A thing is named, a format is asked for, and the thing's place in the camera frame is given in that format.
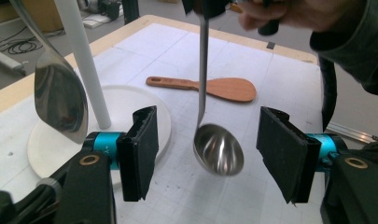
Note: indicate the white pole stand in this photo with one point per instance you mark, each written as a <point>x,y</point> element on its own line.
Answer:
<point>6,62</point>

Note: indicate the grey bag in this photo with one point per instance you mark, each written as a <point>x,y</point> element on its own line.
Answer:
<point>105,7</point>

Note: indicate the white utensil rack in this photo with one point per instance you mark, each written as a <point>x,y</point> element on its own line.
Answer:
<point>124,105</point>

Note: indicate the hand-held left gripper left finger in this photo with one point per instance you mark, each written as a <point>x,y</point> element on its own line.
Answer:
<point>140,155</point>

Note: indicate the cardboard box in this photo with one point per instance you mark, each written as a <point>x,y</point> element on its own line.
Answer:
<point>37,15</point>

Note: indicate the white grid mat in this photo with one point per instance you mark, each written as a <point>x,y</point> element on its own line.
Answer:
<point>183,193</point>

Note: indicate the black frame stand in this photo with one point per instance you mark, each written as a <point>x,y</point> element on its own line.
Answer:
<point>130,11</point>

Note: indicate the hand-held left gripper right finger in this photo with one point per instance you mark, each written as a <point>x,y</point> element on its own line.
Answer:
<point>286,155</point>

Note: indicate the flat white board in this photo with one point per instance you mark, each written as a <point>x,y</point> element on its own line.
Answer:
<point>96,21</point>

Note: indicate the black tape piece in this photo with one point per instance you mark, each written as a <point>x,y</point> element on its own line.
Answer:
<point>271,45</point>

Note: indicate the wooden rice paddle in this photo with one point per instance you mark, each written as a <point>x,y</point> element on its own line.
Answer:
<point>230,88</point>

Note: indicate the aluminium rail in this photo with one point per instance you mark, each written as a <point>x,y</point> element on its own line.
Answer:
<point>351,132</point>

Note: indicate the dark metal spoon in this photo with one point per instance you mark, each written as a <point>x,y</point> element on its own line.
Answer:
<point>60,99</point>

